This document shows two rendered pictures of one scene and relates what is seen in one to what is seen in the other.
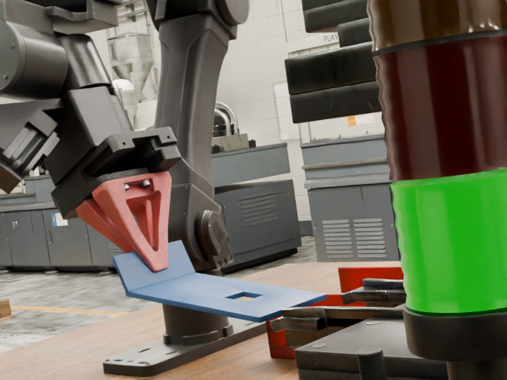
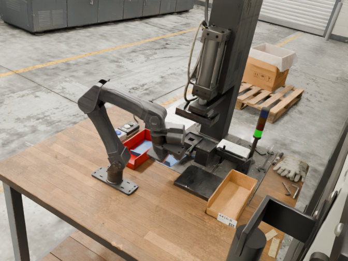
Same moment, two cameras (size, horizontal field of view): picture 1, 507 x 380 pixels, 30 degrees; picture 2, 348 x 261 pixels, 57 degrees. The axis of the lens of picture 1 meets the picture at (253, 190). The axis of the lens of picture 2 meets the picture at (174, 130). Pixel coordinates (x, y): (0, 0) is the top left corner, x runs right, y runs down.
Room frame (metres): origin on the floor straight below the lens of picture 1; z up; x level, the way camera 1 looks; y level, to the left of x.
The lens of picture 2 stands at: (1.03, 1.12, 1.79)
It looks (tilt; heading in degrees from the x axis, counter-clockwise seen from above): 30 degrees down; 253
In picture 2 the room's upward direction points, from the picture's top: 9 degrees clockwise
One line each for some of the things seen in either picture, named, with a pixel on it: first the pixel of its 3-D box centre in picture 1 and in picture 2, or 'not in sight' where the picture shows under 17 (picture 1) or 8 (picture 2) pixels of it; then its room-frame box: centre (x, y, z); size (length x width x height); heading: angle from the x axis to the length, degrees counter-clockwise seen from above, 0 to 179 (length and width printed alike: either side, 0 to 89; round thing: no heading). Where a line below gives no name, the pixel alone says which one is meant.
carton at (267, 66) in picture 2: not in sight; (268, 66); (-1.50, -3.01, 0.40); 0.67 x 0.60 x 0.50; 40
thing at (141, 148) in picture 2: not in sight; (144, 147); (0.78, -0.15, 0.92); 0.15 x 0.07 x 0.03; 54
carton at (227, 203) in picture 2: not in sight; (233, 197); (0.46, 0.23, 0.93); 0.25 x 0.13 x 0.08; 48
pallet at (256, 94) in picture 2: not in sight; (257, 92); (-1.30, -2.78, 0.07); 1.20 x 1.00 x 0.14; 41
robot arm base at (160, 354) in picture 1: (194, 307); (115, 173); (0.93, 0.07, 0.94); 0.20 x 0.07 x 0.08; 138
